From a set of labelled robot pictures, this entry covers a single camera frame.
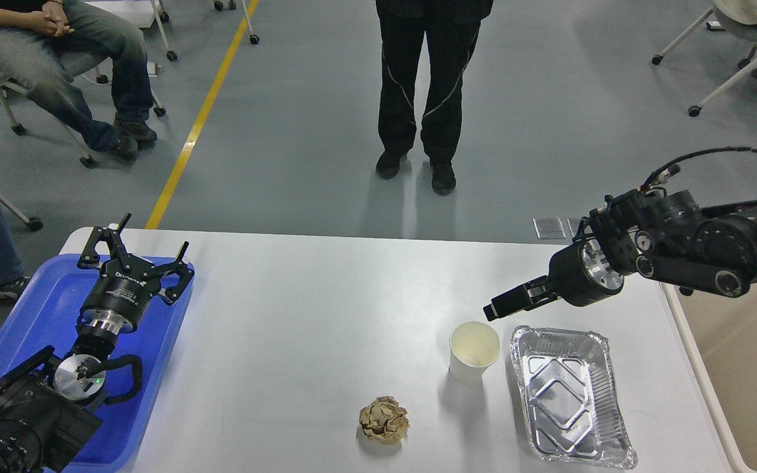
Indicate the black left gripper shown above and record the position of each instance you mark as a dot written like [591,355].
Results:
[118,300]

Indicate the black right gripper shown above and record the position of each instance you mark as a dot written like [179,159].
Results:
[580,274]

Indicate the white paper cup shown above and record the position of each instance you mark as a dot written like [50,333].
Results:
[474,347]

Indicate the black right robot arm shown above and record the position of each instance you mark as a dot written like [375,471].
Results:
[662,237]

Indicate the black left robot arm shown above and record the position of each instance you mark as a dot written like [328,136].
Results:
[83,353]

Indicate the left floor outlet plate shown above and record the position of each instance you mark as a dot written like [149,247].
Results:
[549,228]

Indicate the floor outlet plate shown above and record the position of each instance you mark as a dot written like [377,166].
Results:
[575,226]
[549,228]

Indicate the right floor outlet plate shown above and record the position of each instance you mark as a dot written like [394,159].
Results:
[575,226]

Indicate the aluminium foil tray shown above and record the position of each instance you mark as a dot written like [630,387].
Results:
[569,398]

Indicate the blue plastic tray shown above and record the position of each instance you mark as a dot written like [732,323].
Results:
[46,316]

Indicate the crumpled brown paper ball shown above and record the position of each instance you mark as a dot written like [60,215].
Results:
[384,420]

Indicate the seated person in jeans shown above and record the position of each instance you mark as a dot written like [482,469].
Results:
[44,44]

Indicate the beige plastic bin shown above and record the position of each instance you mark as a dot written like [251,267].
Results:
[720,339]

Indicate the standing person in black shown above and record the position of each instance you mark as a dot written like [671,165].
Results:
[426,47]

